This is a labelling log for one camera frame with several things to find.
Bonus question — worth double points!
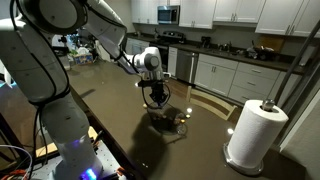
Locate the pile of dishes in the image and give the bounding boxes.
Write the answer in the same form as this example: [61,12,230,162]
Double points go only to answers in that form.
[245,40,278,62]

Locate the stainless steel dishwasher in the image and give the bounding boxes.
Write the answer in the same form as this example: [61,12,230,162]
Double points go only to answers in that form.
[175,49,200,85]

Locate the black coffee maker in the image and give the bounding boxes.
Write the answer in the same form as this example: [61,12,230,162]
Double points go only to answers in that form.
[200,35,212,49]

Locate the steel microwave oven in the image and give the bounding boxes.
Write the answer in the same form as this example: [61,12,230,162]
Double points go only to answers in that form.
[157,4,181,26]

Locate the black camera on tripod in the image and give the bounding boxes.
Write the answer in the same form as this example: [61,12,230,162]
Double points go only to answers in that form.
[51,34,73,58]

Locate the dark diagonal metal pole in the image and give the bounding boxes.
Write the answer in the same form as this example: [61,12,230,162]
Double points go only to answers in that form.
[273,19,320,105]

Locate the narrow white cabinet panel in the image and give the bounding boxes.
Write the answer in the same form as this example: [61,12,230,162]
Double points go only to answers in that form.
[167,46,179,79]

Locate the thin white cable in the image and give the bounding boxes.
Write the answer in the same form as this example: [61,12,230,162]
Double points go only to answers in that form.
[0,143,36,180]

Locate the white paper towel roll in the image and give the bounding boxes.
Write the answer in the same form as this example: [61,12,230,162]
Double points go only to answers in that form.
[226,99,290,169]

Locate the tissue box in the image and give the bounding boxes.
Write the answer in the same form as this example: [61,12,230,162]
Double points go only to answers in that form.
[72,46,95,66]

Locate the metal paper towel holder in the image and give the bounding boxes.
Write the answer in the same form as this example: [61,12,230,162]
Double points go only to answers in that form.
[222,99,276,177]

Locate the white upper kitchen cabinets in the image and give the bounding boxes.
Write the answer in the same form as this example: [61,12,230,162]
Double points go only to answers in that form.
[130,0,320,39]

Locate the clear plastic jar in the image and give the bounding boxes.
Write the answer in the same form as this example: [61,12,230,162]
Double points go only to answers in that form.
[59,54,72,71]

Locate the black kitchen stove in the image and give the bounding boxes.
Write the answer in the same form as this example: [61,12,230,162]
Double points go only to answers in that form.
[149,30,187,73]

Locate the white kitchen cabinets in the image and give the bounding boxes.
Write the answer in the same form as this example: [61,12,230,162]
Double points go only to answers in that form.
[193,53,302,105]
[130,0,320,39]

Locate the brown cutting board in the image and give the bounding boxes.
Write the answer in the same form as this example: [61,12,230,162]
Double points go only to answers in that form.
[258,34,286,53]

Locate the white wooden chair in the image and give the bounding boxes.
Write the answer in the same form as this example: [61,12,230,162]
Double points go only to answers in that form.
[185,85,239,122]

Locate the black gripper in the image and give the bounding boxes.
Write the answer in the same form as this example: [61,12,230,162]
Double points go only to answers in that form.
[148,80,168,109]

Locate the white lower kitchen cabinets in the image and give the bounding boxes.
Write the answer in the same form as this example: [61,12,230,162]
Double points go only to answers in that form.
[193,53,302,105]

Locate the orange wire bundle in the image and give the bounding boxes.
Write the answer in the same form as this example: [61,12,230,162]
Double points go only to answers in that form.
[0,168,30,180]

